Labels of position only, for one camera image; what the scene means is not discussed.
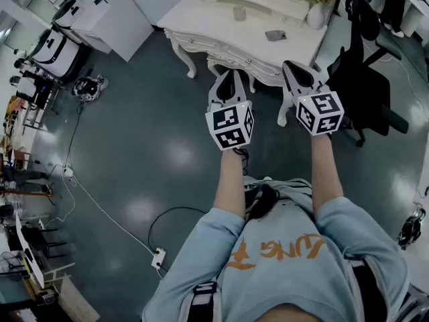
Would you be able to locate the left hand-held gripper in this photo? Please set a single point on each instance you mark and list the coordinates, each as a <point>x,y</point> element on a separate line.
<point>231,126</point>

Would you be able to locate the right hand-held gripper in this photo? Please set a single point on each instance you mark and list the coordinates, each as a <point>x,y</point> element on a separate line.
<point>320,114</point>

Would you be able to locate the small white cup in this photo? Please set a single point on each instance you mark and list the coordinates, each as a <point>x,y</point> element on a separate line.
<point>239,13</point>

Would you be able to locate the person's right forearm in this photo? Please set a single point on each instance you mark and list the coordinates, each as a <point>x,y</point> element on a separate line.
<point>326,173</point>

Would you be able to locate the person's left forearm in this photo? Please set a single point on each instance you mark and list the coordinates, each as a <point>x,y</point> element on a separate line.
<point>231,183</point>

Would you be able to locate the white ornate table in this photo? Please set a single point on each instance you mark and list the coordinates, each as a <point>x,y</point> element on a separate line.
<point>231,34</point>

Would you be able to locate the grey flat pouch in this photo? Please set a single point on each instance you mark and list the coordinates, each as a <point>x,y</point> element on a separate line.
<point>275,35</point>

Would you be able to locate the black office chair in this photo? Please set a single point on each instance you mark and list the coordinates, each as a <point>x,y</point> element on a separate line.
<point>363,89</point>

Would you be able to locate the white ceramic vase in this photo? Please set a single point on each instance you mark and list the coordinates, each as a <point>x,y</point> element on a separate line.
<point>317,16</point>

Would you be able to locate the person's pale jeans leg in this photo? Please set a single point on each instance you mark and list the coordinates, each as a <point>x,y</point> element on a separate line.
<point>288,188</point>

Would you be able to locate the white cabinet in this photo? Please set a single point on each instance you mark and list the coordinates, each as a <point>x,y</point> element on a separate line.
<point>117,15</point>

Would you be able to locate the large white and black machine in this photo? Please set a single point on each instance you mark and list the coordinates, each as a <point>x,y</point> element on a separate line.
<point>57,54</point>

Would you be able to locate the small white and black machine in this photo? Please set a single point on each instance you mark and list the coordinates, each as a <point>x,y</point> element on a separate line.
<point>70,12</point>

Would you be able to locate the white power strip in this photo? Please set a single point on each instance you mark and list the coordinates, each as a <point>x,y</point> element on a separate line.
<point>68,171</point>
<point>158,257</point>

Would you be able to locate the light blue sweatshirt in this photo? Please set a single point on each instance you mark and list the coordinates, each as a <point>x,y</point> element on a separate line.
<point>285,280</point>

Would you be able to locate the white flat board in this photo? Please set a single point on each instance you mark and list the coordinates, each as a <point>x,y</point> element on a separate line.
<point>30,250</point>

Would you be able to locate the small desk fan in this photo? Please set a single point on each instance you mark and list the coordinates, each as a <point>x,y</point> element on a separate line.
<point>9,263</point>

